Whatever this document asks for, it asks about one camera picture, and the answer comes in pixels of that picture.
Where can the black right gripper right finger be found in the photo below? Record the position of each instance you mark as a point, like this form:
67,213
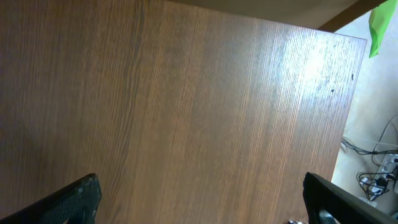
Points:
327,203

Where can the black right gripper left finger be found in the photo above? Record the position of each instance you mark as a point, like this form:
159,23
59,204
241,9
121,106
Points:
77,203

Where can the green cloth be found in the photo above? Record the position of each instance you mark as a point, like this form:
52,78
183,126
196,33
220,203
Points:
379,20

